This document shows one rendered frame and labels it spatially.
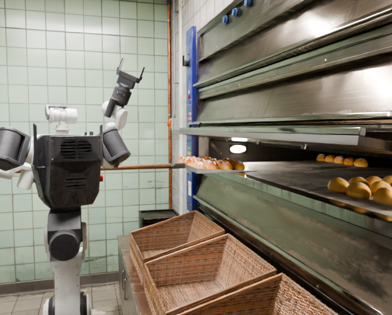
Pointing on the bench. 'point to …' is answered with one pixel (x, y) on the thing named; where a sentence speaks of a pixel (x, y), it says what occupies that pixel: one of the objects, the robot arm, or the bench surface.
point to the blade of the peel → (213, 170)
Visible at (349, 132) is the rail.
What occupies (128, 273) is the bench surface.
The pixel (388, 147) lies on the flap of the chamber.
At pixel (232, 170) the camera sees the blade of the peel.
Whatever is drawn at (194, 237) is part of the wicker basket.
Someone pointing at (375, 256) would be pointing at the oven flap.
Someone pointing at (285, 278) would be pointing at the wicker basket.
